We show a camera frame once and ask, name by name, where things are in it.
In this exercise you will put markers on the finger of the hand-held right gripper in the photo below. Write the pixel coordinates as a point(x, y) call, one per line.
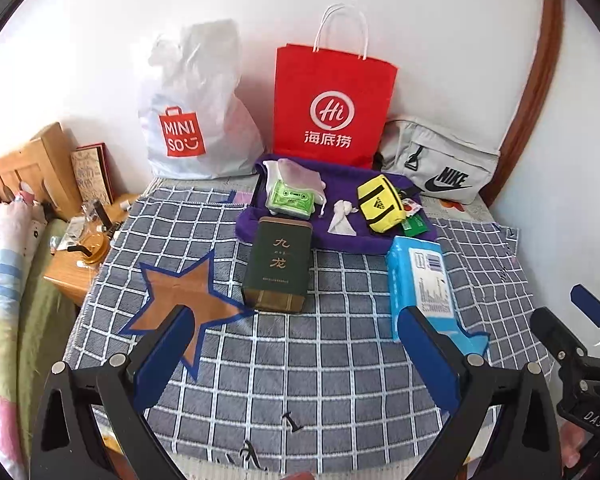
point(555, 337)
point(590, 305)

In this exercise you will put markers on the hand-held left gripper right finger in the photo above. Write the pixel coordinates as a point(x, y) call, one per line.
point(430, 357)

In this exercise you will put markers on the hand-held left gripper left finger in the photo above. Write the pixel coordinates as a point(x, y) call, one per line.
point(165, 357)

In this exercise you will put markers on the green sachet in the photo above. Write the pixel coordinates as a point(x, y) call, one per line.
point(414, 226)

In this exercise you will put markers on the small white red packet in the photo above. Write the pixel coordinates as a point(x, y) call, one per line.
point(412, 205)

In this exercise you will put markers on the purple fabric tray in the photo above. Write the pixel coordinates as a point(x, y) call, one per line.
point(330, 240)

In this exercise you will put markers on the yellow zip pouch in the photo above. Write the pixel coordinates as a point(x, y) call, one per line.
point(380, 205)

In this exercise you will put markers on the white cloth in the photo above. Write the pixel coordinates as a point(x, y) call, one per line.
point(341, 217)

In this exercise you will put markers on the green wet wipes pack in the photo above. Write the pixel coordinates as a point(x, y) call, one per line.
point(300, 175)

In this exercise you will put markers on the person's right hand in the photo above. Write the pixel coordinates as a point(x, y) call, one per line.
point(575, 452)

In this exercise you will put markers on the blue tissue pack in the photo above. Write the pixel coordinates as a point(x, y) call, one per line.
point(420, 280)

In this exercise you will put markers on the wooden nightstand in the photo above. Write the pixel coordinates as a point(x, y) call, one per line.
point(72, 280)

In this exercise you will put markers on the amber glass cup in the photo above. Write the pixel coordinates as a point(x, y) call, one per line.
point(94, 249)

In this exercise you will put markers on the green bed sheet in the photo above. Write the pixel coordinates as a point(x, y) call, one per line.
point(42, 300)

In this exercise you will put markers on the dark green tea tin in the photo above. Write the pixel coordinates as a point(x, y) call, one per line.
point(277, 265)

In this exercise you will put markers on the pastel printed quilt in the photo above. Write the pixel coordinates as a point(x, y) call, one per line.
point(0, 260)

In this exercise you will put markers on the grey waist bag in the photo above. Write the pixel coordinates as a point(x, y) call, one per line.
point(430, 160)

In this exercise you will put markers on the wooden headboard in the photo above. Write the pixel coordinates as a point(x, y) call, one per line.
point(25, 160)

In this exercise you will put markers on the white plastic shopping bag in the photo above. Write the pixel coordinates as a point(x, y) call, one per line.
point(205, 90)

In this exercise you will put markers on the red paper shopping bag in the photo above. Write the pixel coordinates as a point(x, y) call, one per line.
point(330, 85)

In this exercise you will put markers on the brown wooden door frame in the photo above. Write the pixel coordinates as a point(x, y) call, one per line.
point(535, 85)

